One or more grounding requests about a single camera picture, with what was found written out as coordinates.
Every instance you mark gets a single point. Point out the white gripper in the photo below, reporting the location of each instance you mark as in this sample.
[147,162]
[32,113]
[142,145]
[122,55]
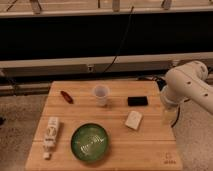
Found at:
[169,116]

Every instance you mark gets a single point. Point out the white sponge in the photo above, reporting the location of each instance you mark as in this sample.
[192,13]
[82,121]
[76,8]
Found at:
[133,120]

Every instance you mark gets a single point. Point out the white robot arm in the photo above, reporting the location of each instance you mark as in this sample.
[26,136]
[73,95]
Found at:
[185,81]

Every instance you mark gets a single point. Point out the green ceramic bowl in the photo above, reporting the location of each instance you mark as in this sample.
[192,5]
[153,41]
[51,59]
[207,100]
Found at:
[89,143]

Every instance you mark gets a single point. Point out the black rectangular block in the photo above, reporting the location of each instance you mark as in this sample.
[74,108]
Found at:
[137,101]

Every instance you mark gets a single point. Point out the translucent plastic cup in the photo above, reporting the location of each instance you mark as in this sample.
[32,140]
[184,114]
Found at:
[101,92]

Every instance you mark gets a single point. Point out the red chili pepper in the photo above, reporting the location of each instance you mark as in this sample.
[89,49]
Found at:
[67,97]

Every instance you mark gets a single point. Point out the white tube with cap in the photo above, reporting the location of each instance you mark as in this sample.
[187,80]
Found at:
[50,136]

